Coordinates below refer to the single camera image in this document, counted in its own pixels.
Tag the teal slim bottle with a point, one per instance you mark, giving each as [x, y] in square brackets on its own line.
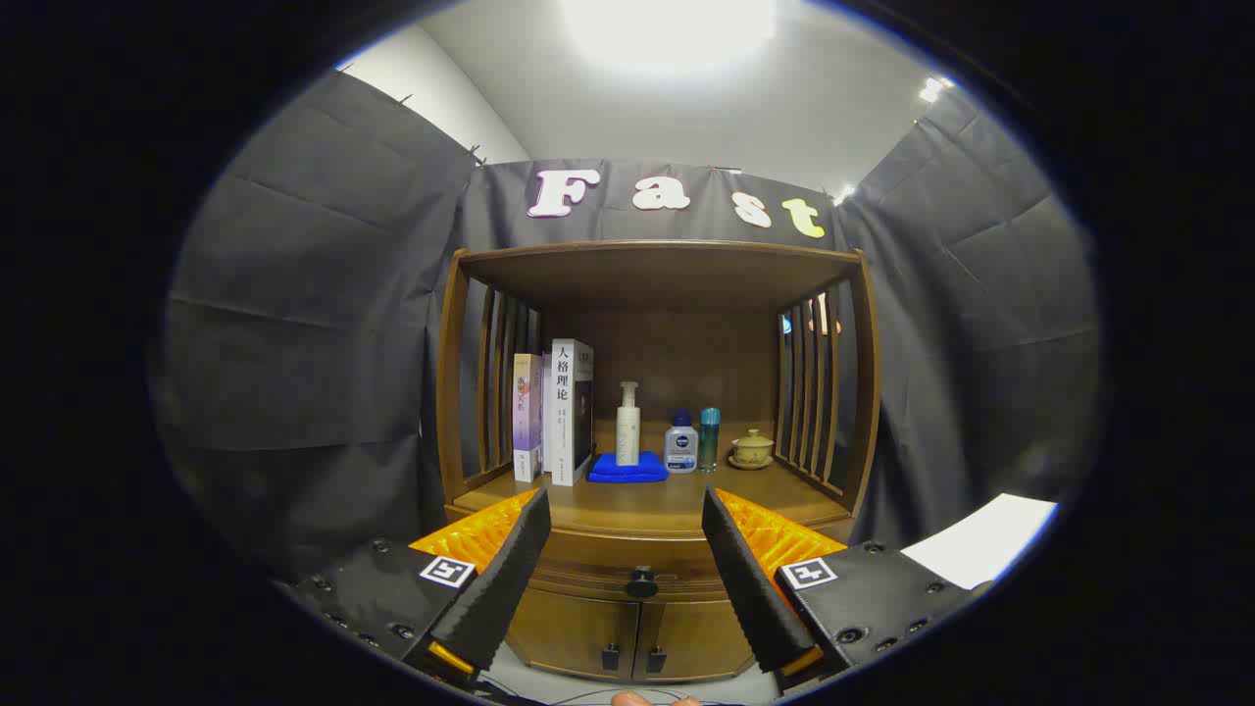
[709, 441]

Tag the blue folded cloth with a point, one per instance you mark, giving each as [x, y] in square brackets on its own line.
[627, 471]

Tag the purple book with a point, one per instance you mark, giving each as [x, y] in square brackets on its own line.
[527, 422]

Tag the wooden countertop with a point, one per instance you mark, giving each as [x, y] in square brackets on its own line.
[647, 500]

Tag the wooden drawer with black knob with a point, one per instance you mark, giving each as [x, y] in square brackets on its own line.
[608, 569]

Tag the yellow lidded teacup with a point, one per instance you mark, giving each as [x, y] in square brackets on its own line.
[753, 448]

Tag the tall white pump bottle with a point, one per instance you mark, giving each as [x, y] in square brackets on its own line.
[627, 436]

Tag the thick white book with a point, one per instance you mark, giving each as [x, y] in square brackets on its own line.
[564, 422]

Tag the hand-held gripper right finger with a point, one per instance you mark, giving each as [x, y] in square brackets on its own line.
[750, 588]

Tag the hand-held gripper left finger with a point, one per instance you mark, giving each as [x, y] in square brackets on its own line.
[500, 588]

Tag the brown wooden cabinet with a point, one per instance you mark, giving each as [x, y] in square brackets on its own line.
[686, 353]

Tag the yellow saucer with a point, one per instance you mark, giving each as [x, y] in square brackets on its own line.
[750, 465]

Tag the wooden cabinet door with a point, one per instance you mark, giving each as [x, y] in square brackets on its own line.
[569, 628]
[696, 637]

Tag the white flat panel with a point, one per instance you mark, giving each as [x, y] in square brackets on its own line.
[980, 539]

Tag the white bottle with blue pump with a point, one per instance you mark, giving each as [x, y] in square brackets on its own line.
[680, 451]

